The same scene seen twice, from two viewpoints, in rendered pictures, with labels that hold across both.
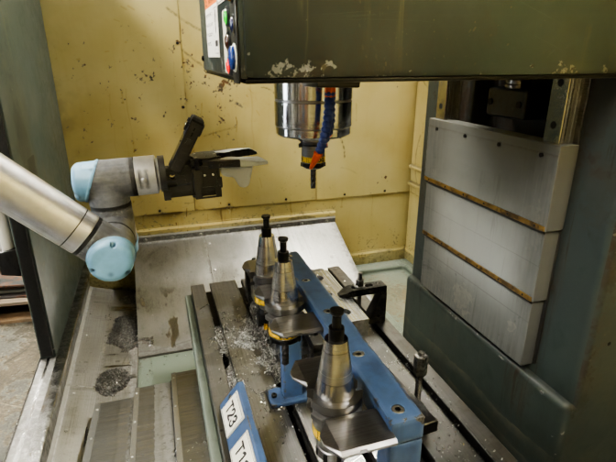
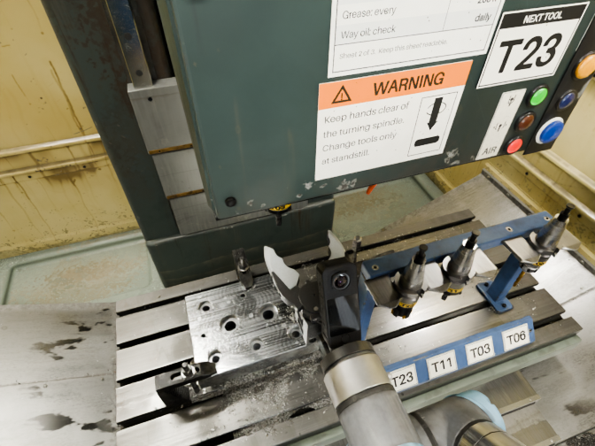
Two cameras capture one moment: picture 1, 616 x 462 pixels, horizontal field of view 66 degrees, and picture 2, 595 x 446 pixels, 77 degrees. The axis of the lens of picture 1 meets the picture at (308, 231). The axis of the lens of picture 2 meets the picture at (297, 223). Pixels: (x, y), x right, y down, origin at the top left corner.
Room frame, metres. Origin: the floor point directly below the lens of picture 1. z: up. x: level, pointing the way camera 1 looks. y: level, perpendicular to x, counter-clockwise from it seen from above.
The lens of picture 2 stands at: (0.98, 0.49, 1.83)
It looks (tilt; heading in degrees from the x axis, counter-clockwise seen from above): 46 degrees down; 269
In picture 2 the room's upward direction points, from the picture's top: straight up
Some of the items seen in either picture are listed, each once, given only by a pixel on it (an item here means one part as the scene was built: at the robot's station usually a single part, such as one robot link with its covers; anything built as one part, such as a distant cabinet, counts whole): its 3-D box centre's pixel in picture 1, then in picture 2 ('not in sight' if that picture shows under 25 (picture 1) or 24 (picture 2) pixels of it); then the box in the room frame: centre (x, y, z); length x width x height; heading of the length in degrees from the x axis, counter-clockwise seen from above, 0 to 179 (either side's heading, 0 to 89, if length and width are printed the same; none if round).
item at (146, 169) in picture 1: (148, 175); (359, 379); (0.90, 0.31, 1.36); 0.08 x 0.05 x 0.08; 18
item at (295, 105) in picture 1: (313, 104); not in sight; (1.01, -0.01, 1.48); 0.16 x 0.16 x 0.12
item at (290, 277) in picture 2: (236, 162); (278, 276); (1.00, 0.15, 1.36); 0.09 x 0.03 x 0.06; 132
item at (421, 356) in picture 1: (419, 379); (355, 251); (0.80, -0.22, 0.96); 0.03 x 0.03 x 0.13
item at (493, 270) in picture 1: (477, 230); (237, 157); (1.14, -0.43, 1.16); 0.48 x 0.05 x 0.51; 18
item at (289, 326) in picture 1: (293, 325); (479, 264); (0.60, 0.02, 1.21); 0.07 x 0.05 x 0.01; 108
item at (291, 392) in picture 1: (291, 335); (361, 313); (0.82, 0.03, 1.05); 0.10 x 0.05 x 0.30; 108
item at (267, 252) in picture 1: (267, 253); (414, 271); (0.75, 0.07, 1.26); 0.04 x 0.04 x 0.07
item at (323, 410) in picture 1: (334, 398); (543, 244); (0.44, -0.03, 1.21); 0.06 x 0.06 x 0.03
